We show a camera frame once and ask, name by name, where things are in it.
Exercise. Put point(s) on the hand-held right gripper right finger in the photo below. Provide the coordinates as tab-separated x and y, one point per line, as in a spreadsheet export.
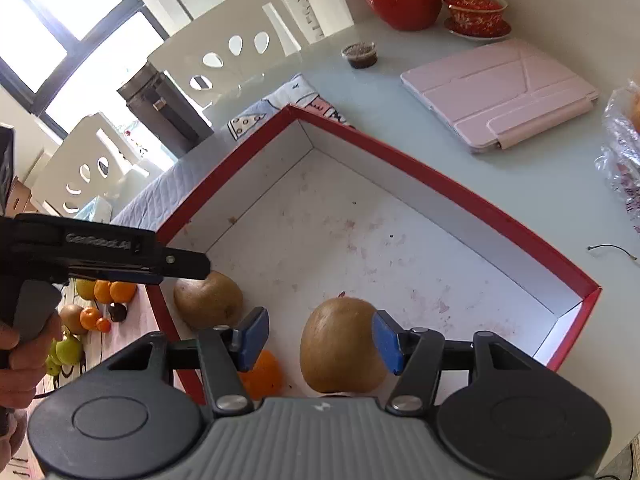
388	344

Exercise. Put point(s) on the red plant pot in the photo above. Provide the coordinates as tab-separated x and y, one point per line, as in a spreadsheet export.
402	2

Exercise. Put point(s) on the white chair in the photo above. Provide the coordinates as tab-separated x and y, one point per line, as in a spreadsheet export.
235	20
75	155

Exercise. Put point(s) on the dark thermos flask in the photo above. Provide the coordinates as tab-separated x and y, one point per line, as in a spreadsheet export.
160	107

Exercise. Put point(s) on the window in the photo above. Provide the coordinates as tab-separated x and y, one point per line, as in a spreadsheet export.
75	5

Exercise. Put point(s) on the blue tissue box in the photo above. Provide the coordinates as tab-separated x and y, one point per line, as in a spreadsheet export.
95	209

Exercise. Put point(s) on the green apple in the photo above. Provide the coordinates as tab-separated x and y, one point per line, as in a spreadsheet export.
52	366
69	350

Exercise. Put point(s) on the clear plastic bag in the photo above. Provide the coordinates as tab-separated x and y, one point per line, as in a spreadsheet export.
620	160

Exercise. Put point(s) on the white printed paper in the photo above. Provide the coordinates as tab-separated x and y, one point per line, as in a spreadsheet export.
297	2

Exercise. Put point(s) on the person's left hand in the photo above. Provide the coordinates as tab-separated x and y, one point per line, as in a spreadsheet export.
35	365

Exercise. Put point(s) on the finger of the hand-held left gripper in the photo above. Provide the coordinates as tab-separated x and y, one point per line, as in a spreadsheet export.
185	264

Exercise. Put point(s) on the pink tablet case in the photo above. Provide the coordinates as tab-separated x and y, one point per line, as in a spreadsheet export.
495	90

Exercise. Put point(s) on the printed blanket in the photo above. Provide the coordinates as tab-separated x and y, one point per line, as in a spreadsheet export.
165	180

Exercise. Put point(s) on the brown kiwi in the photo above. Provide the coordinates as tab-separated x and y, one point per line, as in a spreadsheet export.
71	318
207	301
337	347

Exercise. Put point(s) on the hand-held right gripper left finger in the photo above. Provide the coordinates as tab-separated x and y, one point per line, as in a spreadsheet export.
254	336

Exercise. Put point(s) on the brown cardboard box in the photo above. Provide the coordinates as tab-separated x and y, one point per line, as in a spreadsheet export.
20	197

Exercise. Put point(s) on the red saucer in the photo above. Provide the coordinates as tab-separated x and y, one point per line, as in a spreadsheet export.
480	36

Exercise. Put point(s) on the red lidded tea cup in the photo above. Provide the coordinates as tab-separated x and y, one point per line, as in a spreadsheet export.
474	10

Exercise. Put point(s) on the small clear plastic container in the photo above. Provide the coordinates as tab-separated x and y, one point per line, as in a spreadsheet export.
359	55

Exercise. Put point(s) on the small orange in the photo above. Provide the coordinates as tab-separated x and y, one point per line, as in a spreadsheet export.
103	325

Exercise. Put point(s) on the dark round fruit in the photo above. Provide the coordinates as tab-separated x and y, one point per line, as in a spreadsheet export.
118	313

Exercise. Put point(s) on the red cardboard box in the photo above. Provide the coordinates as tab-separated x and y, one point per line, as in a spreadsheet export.
350	240

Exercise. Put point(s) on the yellow green fruit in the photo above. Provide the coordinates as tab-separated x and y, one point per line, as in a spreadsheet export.
85	288

